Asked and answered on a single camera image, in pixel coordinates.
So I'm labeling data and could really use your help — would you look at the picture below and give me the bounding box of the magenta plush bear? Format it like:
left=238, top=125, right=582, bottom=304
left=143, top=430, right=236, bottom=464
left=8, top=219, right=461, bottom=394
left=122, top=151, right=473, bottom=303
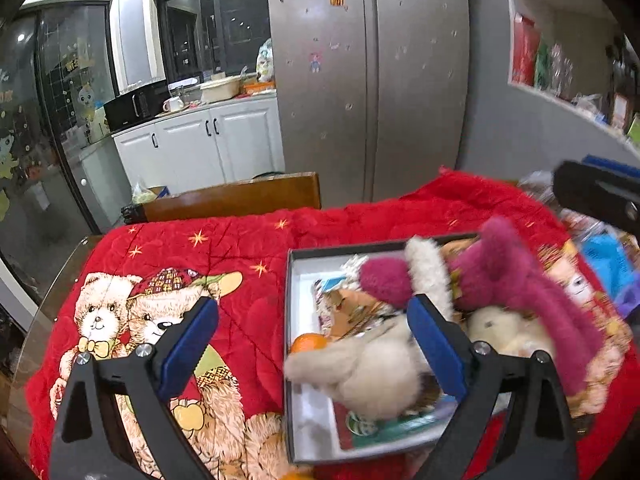
left=358, top=216, right=606, bottom=399

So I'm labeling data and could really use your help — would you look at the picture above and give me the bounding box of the cream fluffy plush toy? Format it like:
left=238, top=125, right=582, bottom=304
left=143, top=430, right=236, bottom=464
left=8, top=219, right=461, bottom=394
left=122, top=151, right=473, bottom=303
left=283, top=236, right=454, bottom=420

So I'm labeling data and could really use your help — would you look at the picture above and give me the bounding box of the orange mandarin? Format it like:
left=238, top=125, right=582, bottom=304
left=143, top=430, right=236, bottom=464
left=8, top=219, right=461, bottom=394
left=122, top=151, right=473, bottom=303
left=290, top=333, right=330, bottom=353
left=279, top=468, right=314, bottom=480

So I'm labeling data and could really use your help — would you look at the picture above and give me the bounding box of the brown paper bear box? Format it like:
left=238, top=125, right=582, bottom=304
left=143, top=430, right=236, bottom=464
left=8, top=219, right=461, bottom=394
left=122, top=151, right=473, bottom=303
left=323, top=288, right=399, bottom=340

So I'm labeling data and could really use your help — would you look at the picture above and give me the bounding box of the blue plastic bag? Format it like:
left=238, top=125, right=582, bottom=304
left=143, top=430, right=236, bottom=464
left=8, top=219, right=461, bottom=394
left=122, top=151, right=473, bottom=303
left=580, top=234, right=636, bottom=299

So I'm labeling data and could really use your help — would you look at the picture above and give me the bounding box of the cream plush puppy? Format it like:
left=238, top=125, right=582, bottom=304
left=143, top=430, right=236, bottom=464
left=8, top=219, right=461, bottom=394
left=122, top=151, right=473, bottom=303
left=466, top=306, right=555, bottom=358

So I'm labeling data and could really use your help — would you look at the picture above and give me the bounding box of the red bear print blanket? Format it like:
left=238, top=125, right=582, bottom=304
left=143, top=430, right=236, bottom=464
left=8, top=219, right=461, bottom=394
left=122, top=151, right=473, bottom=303
left=26, top=169, right=639, bottom=479

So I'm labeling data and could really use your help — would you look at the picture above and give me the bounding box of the red gift box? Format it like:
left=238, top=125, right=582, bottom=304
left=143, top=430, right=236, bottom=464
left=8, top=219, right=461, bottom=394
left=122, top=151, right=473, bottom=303
left=512, top=13, right=541, bottom=86

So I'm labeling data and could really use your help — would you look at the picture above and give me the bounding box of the black shallow tray box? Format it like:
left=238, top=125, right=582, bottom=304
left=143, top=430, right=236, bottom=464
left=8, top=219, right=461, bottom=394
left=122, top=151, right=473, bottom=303
left=283, top=240, right=457, bottom=465

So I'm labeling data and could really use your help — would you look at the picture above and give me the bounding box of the silver double door refrigerator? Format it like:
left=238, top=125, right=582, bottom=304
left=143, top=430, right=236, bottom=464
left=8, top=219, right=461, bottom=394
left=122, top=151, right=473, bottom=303
left=269, top=0, right=470, bottom=207

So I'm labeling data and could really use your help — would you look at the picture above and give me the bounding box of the wooden chair back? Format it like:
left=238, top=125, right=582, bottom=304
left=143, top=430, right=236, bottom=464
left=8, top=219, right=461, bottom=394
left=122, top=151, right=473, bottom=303
left=122, top=172, right=322, bottom=226

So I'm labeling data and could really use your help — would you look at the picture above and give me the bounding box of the white kitchen cabinet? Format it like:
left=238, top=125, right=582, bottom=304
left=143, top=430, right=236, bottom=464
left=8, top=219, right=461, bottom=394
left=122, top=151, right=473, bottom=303
left=114, top=93, right=285, bottom=194

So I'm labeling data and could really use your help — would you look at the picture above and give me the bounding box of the black microwave oven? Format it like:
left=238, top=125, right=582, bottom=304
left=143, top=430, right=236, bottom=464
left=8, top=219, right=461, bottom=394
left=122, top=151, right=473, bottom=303
left=103, top=79, right=170, bottom=133

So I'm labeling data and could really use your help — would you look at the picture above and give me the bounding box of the white mug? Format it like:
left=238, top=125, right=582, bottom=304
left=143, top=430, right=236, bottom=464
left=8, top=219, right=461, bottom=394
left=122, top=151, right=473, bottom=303
left=163, top=96, right=184, bottom=114

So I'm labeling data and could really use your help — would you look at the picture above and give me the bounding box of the white wall shelf unit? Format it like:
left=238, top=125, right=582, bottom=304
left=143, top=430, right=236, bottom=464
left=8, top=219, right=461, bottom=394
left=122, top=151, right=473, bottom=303
left=508, top=0, right=639, bottom=155

